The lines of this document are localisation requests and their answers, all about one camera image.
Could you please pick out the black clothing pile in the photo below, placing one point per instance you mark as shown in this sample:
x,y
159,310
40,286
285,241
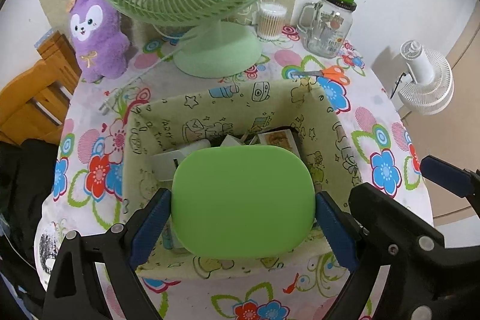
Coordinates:
x,y
27,177

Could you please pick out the white usb charger block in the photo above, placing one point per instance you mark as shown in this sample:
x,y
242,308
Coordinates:
x,y
165,164

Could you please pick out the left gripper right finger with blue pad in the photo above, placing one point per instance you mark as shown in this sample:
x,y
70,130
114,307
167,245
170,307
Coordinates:
x,y
338,230

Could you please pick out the white standing fan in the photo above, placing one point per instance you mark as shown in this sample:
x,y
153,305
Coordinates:
x,y
432,86

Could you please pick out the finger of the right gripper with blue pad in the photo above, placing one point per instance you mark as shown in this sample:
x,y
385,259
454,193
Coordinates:
x,y
455,180
383,216

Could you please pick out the purple plush toy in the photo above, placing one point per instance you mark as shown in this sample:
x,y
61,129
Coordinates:
x,y
97,39

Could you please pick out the glass mason jar mug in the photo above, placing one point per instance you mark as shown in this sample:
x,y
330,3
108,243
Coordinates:
x,y
324,25

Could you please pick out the yellow-green cartoon storage box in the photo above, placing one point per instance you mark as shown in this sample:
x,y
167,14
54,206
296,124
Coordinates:
x,y
303,107

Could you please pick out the cotton swab container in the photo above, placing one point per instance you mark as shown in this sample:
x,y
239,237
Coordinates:
x,y
270,20

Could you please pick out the green rounded pad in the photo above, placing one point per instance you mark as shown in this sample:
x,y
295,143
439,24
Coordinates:
x,y
240,202

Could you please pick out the orange wooden chair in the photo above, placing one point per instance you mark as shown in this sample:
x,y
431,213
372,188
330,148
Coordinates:
x,y
34,105

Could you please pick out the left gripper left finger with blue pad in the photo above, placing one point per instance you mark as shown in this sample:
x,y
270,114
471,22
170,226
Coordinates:
x,y
146,226

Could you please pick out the floral tablecloth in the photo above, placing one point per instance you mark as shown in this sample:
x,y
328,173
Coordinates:
x,y
87,191

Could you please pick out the orange handled scissors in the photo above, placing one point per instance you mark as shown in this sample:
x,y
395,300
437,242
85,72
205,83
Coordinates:
x,y
334,73

